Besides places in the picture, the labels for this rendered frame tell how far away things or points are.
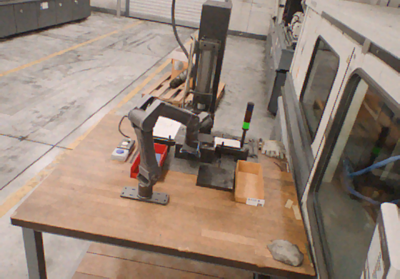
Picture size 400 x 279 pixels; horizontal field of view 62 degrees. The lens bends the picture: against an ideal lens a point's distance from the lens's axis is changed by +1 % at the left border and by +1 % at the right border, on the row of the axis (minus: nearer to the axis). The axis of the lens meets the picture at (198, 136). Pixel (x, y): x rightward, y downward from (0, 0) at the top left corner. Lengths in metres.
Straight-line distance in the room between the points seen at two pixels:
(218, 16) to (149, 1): 9.68
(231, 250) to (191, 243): 0.15
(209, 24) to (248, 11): 9.18
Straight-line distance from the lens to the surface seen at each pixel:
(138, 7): 11.35
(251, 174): 1.69
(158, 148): 1.71
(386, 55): 1.16
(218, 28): 1.57
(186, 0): 10.89
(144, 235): 1.28
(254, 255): 1.28
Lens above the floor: 1.80
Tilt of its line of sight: 27 degrees down
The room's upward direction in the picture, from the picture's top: 8 degrees clockwise
